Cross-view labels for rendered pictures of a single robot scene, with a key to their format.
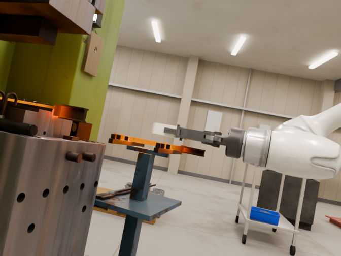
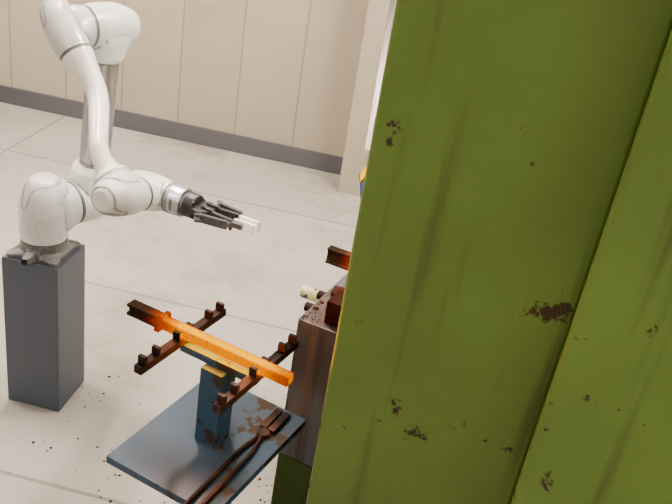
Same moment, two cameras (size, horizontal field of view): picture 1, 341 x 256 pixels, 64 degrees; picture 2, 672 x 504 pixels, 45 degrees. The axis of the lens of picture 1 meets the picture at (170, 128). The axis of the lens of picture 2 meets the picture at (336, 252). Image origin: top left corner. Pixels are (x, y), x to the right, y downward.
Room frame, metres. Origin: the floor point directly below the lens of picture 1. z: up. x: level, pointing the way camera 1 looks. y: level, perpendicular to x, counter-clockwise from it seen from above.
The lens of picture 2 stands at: (2.75, 0.40, 2.02)
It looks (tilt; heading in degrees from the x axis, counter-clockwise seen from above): 27 degrees down; 184
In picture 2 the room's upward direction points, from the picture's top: 10 degrees clockwise
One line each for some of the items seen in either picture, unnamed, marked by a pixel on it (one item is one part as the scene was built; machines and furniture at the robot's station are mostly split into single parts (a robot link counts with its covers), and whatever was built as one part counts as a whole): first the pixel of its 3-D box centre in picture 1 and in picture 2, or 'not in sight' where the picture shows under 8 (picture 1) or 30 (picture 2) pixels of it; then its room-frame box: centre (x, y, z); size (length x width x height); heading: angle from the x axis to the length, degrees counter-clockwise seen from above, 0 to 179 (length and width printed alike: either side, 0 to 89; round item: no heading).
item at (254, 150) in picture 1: (254, 146); (179, 200); (0.67, -0.21, 1.00); 0.09 x 0.06 x 0.09; 163
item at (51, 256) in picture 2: not in sight; (41, 245); (0.47, -0.74, 0.63); 0.22 x 0.18 x 0.06; 177
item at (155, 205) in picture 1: (137, 201); (211, 439); (1.27, 0.08, 0.67); 0.40 x 0.30 x 0.02; 160
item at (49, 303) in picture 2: not in sight; (45, 323); (0.45, -0.74, 0.30); 0.20 x 0.20 x 0.60; 87
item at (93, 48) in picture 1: (92, 54); not in sight; (1.16, 0.38, 1.27); 0.09 x 0.02 x 0.17; 163
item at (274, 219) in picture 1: (268, 196); not in sight; (3.48, -1.37, 0.53); 1.12 x 0.65 x 1.05; 176
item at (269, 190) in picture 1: (285, 196); not in sight; (4.93, -2.24, 0.39); 1.12 x 0.92 x 0.78; 154
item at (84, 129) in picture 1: (70, 128); (353, 312); (1.01, 0.36, 0.95); 0.12 x 0.09 x 0.07; 73
